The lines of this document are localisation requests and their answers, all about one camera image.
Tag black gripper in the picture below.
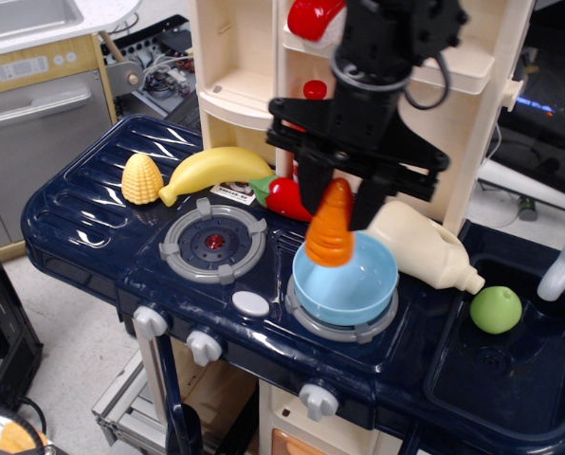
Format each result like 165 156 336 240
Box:
266 70 449 231

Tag orange toy carrot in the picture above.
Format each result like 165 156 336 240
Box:
305 178 355 267

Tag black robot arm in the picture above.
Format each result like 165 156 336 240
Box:
267 1 468 230

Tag light blue bowl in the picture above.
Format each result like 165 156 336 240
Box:
292 232 399 326

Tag red toy chili pepper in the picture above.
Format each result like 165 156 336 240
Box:
249 174 313 223

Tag red toy ketchup bottle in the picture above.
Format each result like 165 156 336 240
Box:
292 80 336 181

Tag cream toy detergent bottle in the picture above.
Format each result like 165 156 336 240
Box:
365 200 485 295

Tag yellow toy banana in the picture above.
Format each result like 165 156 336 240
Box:
158 146 274 207

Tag grey left stove burner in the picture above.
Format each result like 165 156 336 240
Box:
158 198 268 285

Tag grey stove burner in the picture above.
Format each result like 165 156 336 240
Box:
284 278 399 344
158 198 268 285

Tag grey right stove burner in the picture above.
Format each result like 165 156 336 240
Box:
284 278 399 344

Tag grey oval button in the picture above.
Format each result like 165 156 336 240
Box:
231 291 270 318

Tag red and white toy sushi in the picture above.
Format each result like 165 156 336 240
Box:
287 0 347 48

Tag cream toy kitchen shelf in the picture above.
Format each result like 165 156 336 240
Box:
189 1 534 232

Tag navy toy kitchen counter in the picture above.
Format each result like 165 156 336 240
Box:
22 116 565 454

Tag green toy apple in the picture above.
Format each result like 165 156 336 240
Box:
469 286 522 335

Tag yellow toy corn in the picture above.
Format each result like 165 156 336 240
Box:
121 154 164 205

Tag grey middle knob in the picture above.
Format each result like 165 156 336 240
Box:
186 330 223 367

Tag grey knob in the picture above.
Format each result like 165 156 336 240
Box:
186 330 223 367
133 306 169 341
299 383 339 422

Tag grey right knob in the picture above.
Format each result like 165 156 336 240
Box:
299 383 339 422

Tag grey left knob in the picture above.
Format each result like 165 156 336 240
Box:
133 306 169 341

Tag grey toy dishwasher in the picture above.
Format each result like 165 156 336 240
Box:
0 33 116 261

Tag black computer case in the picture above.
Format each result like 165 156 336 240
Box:
0 262 44 410

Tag white toy sink counter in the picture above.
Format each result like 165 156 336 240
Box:
0 0 140 54

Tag aluminium frame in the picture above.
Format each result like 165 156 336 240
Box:
92 336 167 454

